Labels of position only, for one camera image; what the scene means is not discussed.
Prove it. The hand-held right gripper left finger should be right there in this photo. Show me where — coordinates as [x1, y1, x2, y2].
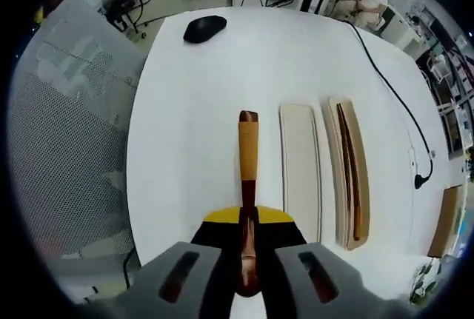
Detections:
[121, 206, 242, 319]

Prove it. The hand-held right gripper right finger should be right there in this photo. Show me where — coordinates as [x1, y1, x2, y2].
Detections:
[255, 204, 382, 319]

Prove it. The beige cutlery case lid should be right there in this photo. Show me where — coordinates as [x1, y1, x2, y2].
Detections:
[278, 102, 323, 245]

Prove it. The dark wooden chopstick utensil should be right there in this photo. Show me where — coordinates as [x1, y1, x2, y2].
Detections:
[335, 103, 357, 241]
[339, 104, 363, 242]

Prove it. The brown wooden spoon utensil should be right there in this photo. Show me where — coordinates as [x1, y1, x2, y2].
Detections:
[235, 109, 263, 298]

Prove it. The beige cutlery case base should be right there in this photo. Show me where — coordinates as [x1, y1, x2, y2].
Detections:
[321, 96, 372, 253]

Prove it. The green potted plant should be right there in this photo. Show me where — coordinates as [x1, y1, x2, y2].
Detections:
[408, 258, 442, 306]

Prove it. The brown cardboard box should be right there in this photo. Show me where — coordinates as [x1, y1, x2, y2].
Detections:
[427, 187, 463, 260]

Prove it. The grey mesh office chair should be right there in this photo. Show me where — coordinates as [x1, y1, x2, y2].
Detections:
[6, 0, 146, 263]

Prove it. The black computer mouse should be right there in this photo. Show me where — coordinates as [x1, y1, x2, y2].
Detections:
[183, 15, 228, 44]

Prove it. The black background office chair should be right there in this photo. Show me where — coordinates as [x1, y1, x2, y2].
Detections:
[99, 0, 150, 41]

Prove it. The black floor cable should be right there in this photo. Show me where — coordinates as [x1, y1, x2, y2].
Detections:
[123, 249, 142, 291]

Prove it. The long black power cable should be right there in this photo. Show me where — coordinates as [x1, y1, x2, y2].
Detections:
[347, 21, 435, 189]

